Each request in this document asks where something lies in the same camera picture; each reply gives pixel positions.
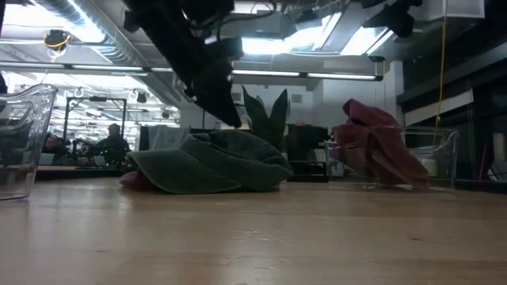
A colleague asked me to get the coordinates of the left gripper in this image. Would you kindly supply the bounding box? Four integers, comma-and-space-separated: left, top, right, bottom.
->
150, 15, 242, 128

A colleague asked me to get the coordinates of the grey-green cap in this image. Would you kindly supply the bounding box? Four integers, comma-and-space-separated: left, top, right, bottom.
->
125, 129, 294, 195

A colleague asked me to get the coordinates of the maroon cap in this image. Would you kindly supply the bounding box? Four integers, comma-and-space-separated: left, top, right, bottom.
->
328, 97, 432, 190
118, 169, 155, 192

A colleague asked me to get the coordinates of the clear plastic bin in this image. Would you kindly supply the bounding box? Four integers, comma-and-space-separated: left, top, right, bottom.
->
323, 125, 460, 192
0, 83, 59, 202

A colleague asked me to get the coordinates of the green plant in white pot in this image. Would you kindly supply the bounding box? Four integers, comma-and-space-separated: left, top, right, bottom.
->
240, 85, 292, 154

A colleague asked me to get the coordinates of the grey panel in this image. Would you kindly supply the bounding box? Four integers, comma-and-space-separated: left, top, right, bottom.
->
147, 125, 191, 151

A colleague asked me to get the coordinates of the long ceiling light strip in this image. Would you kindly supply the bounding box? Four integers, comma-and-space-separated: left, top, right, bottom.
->
231, 69, 384, 82
0, 62, 175, 75

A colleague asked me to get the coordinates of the black background furniture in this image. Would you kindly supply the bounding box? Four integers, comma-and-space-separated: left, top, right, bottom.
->
284, 124, 330, 183

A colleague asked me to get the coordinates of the person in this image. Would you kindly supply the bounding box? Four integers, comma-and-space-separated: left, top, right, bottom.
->
94, 123, 132, 167

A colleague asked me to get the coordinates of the dark background bench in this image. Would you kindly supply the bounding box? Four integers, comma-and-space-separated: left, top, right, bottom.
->
35, 165, 128, 180

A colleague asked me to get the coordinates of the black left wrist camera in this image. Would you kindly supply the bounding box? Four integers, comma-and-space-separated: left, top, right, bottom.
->
215, 36, 245, 61

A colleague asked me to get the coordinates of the yellow cable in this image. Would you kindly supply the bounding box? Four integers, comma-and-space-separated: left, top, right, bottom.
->
433, 0, 448, 146

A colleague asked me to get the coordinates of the silver ceiling air duct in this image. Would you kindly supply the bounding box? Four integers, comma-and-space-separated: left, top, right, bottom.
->
33, 0, 189, 106

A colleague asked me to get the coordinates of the black background rig frame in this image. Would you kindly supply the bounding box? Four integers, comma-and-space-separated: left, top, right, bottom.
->
63, 97, 128, 139

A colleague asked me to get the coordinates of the yellow black cord reel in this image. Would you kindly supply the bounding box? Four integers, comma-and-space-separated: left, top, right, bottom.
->
42, 29, 73, 52

